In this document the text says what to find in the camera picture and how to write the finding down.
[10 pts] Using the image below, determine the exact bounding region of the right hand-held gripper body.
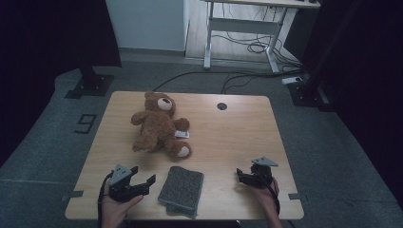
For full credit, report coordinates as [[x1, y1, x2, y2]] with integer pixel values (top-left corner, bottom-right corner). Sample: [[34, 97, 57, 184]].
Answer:
[[249, 156, 279, 190]]

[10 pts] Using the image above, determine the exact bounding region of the grey fuzzy sock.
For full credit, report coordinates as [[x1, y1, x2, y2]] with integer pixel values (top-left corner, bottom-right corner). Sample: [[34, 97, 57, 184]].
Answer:
[[165, 202, 199, 220], [157, 165, 205, 213]]

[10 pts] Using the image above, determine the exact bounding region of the white metal-frame desk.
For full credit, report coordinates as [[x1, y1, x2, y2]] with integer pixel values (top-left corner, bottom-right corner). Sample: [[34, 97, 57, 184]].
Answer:
[[202, 0, 321, 74]]

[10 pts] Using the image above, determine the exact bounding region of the black stand with base plate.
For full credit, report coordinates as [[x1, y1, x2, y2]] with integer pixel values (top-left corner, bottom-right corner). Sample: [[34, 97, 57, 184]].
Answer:
[[64, 65, 115, 100]]

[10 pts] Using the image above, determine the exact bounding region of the long black floor cable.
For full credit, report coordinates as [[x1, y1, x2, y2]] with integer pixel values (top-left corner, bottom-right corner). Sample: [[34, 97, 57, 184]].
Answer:
[[151, 69, 302, 93]]

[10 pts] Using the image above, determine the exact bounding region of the white panel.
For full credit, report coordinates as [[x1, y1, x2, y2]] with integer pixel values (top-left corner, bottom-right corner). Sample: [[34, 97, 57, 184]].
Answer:
[[105, 0, 190, 52]]

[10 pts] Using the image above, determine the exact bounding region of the tangle of black cables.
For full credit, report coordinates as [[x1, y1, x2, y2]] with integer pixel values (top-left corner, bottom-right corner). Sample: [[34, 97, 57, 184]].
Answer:
[[211, 4, 302, 70]]

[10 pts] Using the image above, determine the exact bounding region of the black tape floor mark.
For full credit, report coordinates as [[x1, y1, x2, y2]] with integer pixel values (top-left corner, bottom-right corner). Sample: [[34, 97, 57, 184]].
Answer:
[[73, 113, 98, 135]]

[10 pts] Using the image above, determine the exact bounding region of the black stand with slanted pole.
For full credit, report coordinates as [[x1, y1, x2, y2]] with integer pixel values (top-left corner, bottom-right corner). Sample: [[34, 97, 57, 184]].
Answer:
[[287, 0, 364, 112]]

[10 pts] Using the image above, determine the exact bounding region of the person's left hand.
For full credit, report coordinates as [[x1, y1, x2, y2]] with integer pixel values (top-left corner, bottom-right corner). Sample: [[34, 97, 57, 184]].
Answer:
[[102, 186, 144, 223]]

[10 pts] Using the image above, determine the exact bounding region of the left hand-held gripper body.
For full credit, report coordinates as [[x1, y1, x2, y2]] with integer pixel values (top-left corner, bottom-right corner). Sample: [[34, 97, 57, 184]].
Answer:
[[108, 163, 150, 203]]

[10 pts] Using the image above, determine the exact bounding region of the person's right hand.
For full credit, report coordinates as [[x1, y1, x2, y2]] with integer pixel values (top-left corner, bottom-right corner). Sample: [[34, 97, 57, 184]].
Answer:
[[251, 177, 280, 211]]

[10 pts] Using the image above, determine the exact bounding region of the white power strip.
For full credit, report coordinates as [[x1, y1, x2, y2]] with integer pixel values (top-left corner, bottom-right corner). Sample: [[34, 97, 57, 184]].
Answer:
[[280, 76, 304, 86]]

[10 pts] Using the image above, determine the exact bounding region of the dark curtain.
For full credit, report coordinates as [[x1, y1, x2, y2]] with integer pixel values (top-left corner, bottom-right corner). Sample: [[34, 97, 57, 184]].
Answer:
[[0, 0, 123, 167], [300, 0, 403, 205]]

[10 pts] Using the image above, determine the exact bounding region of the brown teddy bear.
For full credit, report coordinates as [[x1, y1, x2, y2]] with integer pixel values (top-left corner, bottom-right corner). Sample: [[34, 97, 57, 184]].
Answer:
[[130, 90, 193, 161]]

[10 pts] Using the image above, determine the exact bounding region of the grey tape strip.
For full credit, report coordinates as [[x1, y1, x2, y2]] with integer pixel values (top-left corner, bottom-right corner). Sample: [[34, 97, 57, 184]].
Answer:
[[61, 189, 85, 202], [287, 192, 308, 201]]

